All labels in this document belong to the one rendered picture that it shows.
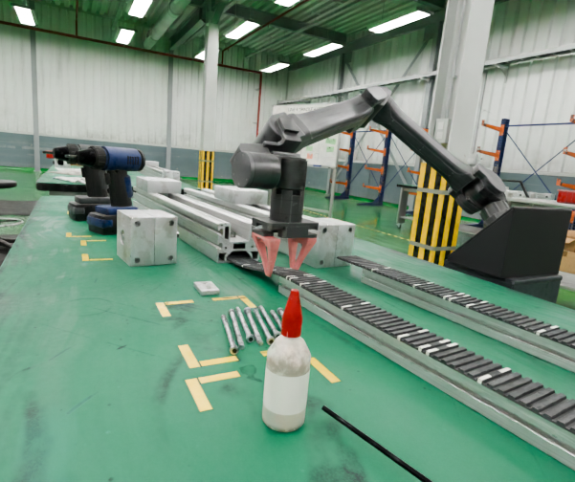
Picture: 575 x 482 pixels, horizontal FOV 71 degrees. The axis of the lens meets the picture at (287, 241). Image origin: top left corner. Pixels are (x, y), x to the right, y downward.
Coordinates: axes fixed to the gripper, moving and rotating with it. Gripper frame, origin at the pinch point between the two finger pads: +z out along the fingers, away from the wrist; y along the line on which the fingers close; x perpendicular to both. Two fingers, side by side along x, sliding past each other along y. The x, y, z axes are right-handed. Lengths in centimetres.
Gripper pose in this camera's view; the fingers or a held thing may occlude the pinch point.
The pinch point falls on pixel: (281, 270)
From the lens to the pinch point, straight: 72.0
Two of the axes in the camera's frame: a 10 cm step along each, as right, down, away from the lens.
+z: -0.9, 9.8, 1.9
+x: 5.3, 2.1, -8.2
